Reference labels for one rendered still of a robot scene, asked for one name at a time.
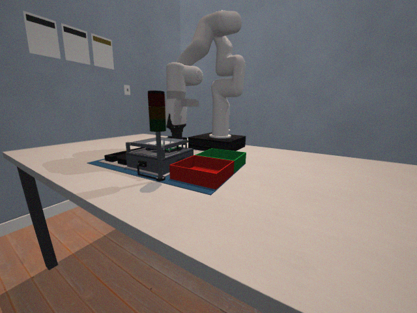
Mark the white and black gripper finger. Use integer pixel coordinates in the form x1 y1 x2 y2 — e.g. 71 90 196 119
177 124 186 137
166 114 179 139

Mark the green bin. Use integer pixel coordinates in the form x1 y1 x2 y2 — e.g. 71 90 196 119
196 148 246 173

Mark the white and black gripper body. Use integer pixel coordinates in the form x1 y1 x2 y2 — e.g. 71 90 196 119
165 98 187 125

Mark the red open-top bin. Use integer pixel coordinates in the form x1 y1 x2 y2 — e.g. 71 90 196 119
169 155 235 189

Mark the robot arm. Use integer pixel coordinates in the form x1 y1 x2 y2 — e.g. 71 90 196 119
166 10 245 138

